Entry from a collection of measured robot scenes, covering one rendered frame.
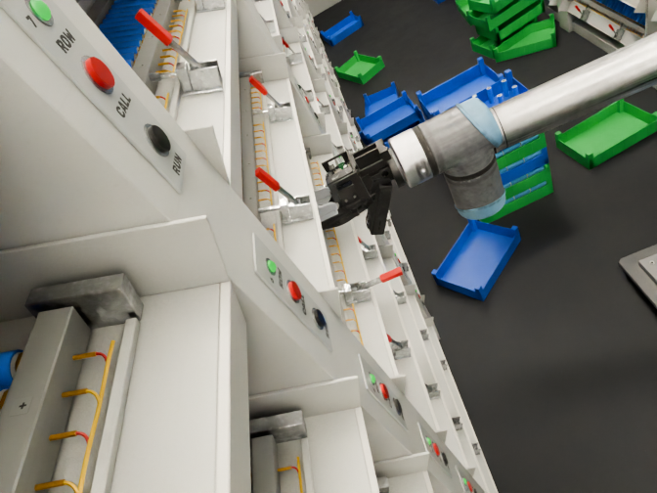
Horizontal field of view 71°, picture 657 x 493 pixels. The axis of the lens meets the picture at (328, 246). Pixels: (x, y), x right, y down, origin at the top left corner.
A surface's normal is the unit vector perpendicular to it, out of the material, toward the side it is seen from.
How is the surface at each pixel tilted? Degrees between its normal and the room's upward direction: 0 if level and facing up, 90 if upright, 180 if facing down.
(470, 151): 87
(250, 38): 90
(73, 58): 90
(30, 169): 90
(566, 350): 0
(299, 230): 21
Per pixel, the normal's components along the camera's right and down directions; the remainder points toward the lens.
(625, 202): -0.44, -0.61
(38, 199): 0.15, 0.68
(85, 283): -0.09, -0.71
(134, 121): 0.89, -0.41
